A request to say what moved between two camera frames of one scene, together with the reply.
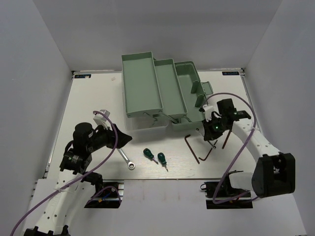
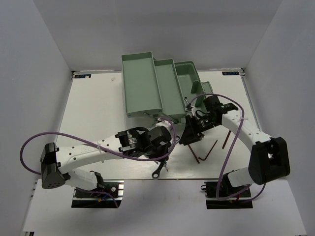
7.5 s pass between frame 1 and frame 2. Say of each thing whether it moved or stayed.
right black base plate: stayed
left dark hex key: stayed
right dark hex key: stayed
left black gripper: moved
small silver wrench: moved
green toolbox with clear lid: stayed
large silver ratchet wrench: moved
